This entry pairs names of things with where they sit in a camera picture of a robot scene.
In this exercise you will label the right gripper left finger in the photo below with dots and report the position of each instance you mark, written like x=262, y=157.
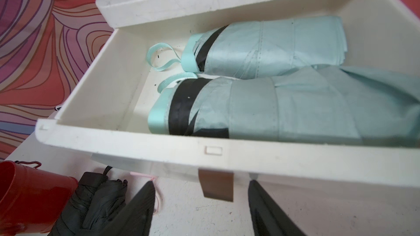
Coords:
x=135, y=219

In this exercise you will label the black folded umbrella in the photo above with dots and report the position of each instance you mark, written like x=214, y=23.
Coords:
x=74, y=213
x=107, y=202

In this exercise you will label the black folded umbrella left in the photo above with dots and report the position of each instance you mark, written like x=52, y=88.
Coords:
x=74, y=213

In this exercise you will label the mint green umbrella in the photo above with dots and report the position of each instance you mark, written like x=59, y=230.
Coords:
x=259, y=49
x=319, y=104

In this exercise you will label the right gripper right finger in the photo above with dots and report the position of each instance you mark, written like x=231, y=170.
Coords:
x=268, y=218

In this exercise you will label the black folded umbrella right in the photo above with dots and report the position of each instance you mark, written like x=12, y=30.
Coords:
x=107, y=202

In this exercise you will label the white plastic drawer cabinet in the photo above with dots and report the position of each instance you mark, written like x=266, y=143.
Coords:
x=107, y=113

